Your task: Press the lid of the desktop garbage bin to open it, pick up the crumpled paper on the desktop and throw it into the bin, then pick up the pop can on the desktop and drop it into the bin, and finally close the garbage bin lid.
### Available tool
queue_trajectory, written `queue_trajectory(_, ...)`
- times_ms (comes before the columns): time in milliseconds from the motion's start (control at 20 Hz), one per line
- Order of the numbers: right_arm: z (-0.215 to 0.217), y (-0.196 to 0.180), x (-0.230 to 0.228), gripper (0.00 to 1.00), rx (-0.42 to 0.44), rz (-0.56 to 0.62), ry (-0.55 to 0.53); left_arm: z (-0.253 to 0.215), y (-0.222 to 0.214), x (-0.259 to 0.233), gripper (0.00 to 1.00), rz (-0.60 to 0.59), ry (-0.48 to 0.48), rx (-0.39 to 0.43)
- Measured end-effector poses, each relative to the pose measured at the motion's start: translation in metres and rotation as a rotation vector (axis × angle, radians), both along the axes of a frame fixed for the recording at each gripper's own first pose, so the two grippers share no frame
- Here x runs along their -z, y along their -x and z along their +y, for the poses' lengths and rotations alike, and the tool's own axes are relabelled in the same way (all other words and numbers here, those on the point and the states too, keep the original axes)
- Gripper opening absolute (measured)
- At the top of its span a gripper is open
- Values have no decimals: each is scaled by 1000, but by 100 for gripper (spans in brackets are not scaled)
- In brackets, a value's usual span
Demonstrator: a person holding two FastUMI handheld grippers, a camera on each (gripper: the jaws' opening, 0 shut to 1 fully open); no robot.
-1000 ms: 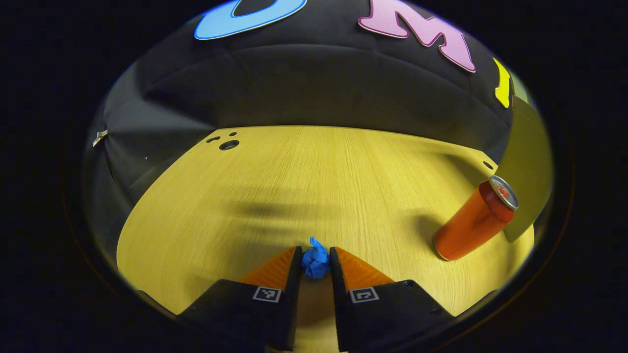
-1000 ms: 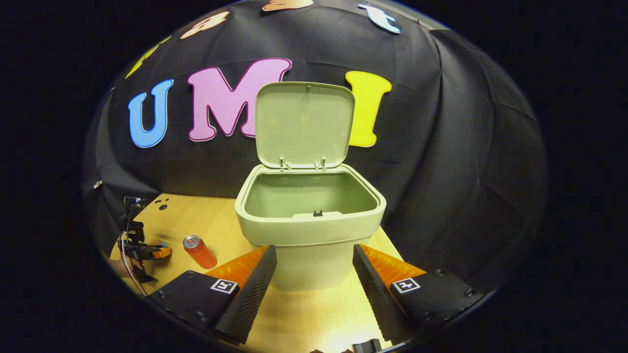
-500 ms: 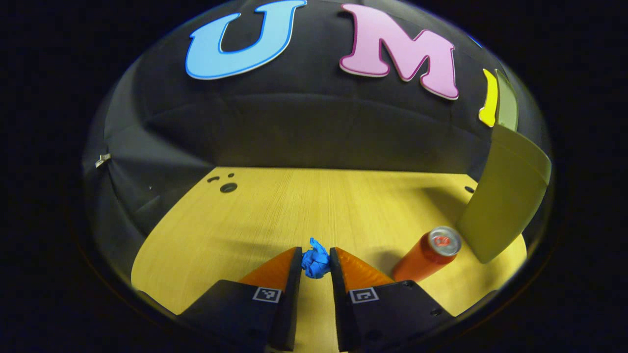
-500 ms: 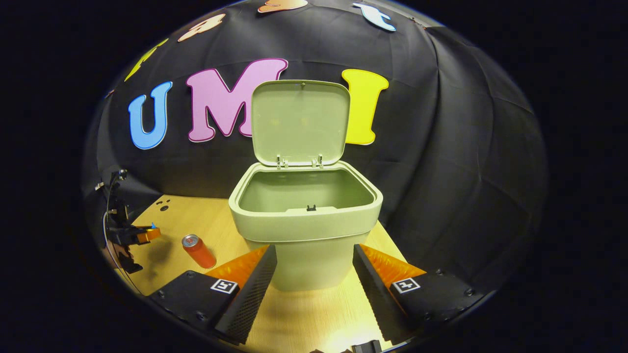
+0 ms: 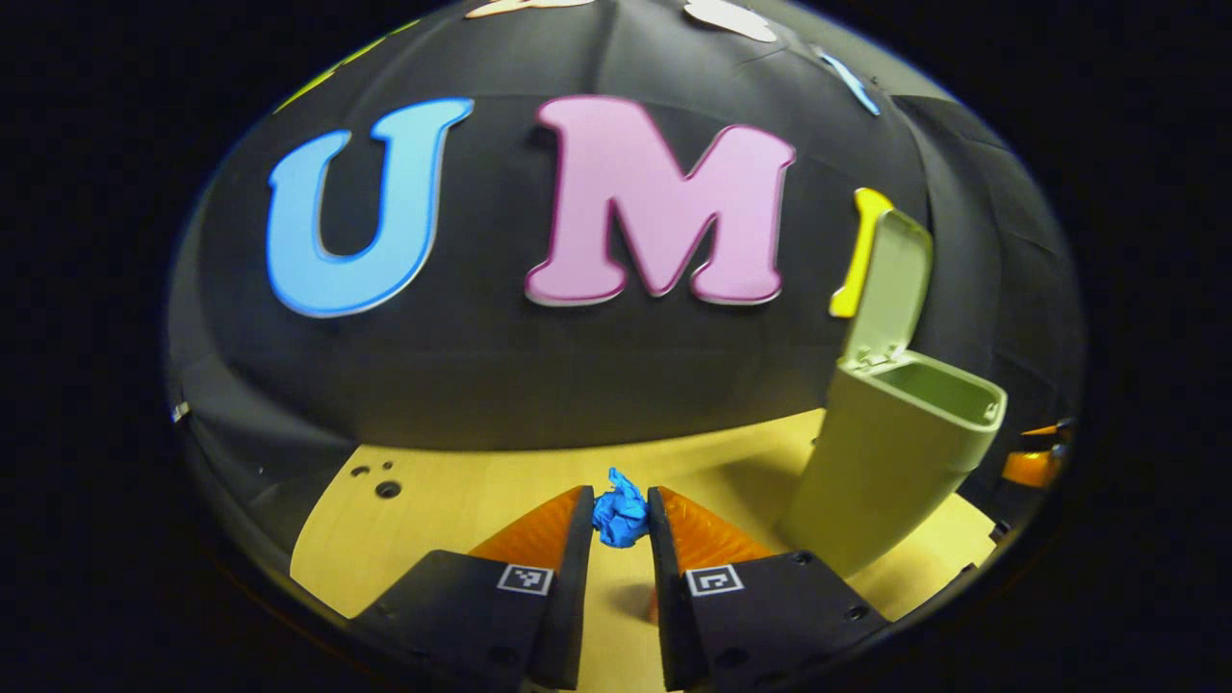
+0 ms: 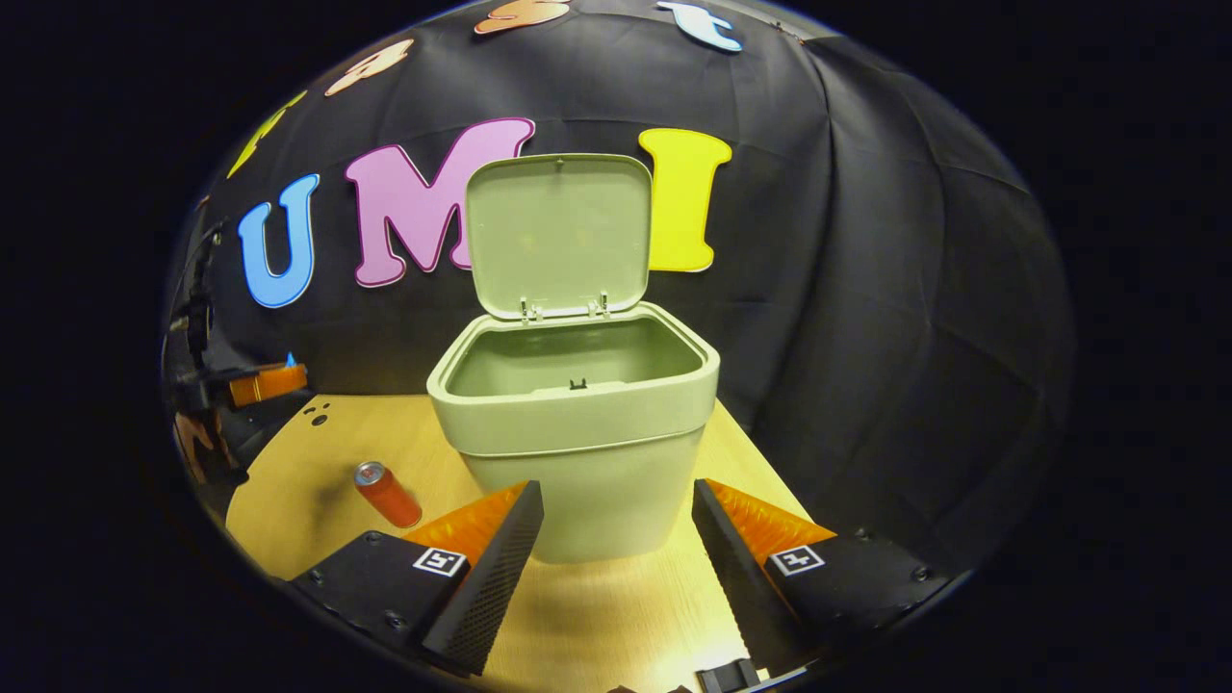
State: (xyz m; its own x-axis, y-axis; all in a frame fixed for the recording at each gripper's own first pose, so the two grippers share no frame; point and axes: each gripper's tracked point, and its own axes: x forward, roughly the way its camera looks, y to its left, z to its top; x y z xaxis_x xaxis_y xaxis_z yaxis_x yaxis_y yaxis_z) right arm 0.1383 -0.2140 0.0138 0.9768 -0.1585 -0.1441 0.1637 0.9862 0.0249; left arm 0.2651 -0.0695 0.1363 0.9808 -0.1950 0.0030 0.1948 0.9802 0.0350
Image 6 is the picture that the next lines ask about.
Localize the wooden desktop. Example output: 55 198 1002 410
226 393 819 693

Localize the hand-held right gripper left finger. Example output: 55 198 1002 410
287 479 546 677

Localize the orange pop can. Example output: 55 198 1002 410
353 461 424 529

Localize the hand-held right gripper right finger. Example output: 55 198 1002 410
691 478 954 680

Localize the black backdrop cloth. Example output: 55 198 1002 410
164 0 1077 598

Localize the green desktop garbage bin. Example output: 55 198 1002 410
426 153 721 565

